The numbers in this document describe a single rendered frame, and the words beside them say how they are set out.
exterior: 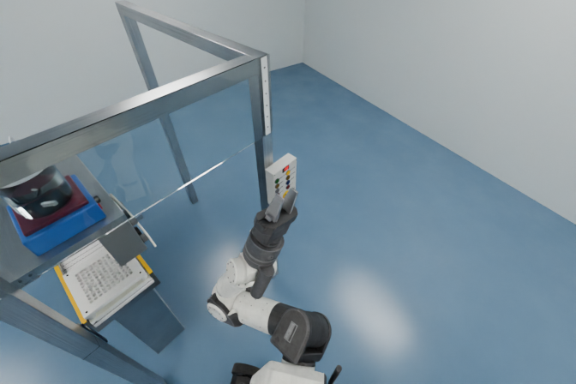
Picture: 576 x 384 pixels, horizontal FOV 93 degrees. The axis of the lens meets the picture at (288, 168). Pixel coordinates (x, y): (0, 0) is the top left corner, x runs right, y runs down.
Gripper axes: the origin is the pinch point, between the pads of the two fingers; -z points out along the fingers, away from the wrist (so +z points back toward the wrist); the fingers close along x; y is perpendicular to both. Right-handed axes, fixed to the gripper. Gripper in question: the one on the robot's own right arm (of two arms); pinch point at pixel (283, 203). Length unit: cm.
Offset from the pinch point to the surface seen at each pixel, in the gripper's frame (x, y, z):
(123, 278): 6, 49, 81
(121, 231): 10, 47, 48
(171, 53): -190, 339, 77
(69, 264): 16, 78, 96
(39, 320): 35, 40, 65
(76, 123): 21, 50, 6
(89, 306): 19, 47, 85
